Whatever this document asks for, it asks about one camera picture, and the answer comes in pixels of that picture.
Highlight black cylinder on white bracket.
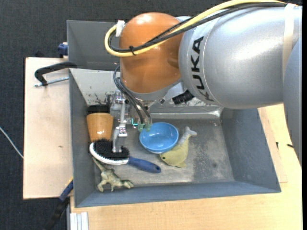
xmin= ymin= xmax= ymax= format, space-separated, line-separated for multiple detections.
xmin=165 ymin=82 xmax=195 ymax=106

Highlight grey metal bin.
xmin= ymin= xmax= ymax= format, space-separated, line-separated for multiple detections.
xmin=66 ymin=20 xmax=282 ymax=208

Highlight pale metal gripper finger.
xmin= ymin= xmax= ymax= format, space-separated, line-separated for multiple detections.
xmin=111 ymin=126 xmax=128 ymax=153
xmin=109 ymin=96 xmax=126 ymax=118

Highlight yellow-green plush whale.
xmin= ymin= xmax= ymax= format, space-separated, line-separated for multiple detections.
xmin=159 ymin=126 xmax=198 ymax=169

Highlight white brush with blue handle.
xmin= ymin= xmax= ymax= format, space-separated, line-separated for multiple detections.
xmin=89 ymin=138 xmax=162 ymax=174

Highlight blue bowl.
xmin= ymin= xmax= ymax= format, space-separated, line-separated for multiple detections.
xmin=139 ymin=122 xmax=179 ymax=154

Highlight green toy dinosaur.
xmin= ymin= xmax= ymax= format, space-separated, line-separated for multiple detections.
xmin=92 ymin=157 xmax=134 ymax=193

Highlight orange cup with black rim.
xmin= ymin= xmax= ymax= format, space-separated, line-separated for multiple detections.
xmin=86 ymin=104 xmax=114 ymax=143

